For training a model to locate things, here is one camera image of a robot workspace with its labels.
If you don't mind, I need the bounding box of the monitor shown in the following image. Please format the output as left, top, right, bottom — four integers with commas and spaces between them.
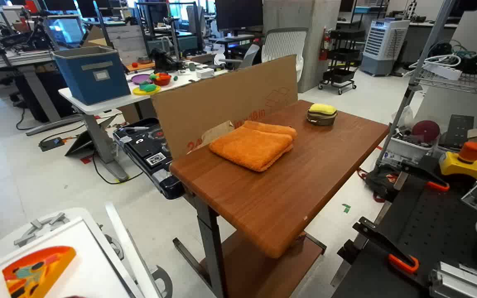
214, 0, 264, 33

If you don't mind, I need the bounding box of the yellow emergency stop button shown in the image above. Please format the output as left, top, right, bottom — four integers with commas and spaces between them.
439, 141, 477, 180

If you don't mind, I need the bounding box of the large cardboard sheet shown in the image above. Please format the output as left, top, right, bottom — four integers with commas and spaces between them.
151, 54, 299, 160

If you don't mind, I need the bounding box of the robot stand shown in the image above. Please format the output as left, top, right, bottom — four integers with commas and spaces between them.
330, 165, 477, 298

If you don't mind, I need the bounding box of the white table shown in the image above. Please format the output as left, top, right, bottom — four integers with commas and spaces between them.
58, 62, 231, 183

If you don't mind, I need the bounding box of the white power strip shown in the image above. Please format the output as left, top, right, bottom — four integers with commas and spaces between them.
422, 62, 463, 82

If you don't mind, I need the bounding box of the maroon disc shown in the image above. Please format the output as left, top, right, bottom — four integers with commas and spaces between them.
412, 120, 441, 144

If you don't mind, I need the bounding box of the white mesh office chair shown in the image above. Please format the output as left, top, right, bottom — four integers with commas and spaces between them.
238, 27, 310, 84

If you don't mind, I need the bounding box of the grey desk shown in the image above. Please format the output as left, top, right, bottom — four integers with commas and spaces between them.
0, 49, 83, 137

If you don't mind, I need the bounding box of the black clamp orange handle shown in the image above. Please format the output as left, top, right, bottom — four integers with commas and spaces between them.
352, 216, 420, 275
401, 162, 451, 193

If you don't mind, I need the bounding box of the white bin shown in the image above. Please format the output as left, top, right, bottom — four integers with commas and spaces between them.
385, 126, 443, 163

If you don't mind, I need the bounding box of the black flat panel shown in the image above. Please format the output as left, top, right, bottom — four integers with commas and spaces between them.
443, 114, 475, 150

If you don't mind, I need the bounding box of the red bowl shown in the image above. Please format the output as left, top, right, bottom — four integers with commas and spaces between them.
153, 72, 172, 87

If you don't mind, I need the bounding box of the orange painted plate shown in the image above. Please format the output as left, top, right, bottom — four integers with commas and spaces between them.
2, 245, 77, 298

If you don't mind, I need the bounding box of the black power brick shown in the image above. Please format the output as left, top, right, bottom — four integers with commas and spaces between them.
39, 136, 65, 152

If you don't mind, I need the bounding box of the wire shelf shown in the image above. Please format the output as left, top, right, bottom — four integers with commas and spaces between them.
412, 66, 477, 99

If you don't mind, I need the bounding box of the folded orange towel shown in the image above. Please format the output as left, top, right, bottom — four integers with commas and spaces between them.
209, 120, 298, 173

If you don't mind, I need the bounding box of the blue storage bin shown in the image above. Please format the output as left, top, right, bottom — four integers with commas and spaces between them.
52, 46, 132, 106

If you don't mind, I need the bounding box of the aluminium rail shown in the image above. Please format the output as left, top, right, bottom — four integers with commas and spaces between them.
428, 261, 477, 298

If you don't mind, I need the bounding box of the black utility cart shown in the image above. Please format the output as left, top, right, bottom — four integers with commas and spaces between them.
318, 29, 366, 95

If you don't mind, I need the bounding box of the yellow plate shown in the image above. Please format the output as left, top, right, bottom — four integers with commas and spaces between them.
132, 84, 161, 96

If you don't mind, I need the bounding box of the red fire extinguisher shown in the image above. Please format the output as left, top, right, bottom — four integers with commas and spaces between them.
319, 27, 331, 62

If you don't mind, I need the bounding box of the black case with stickers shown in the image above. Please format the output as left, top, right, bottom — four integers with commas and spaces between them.
112, 117, 186, 200

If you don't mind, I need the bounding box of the black cable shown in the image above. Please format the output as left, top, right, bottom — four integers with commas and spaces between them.
92, 152, 144, 185

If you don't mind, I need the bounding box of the white air cooler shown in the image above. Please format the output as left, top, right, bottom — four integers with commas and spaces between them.
360, 18, 411, 77

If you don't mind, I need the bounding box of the white cart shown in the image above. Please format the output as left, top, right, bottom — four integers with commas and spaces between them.
0, 202, 173, 298

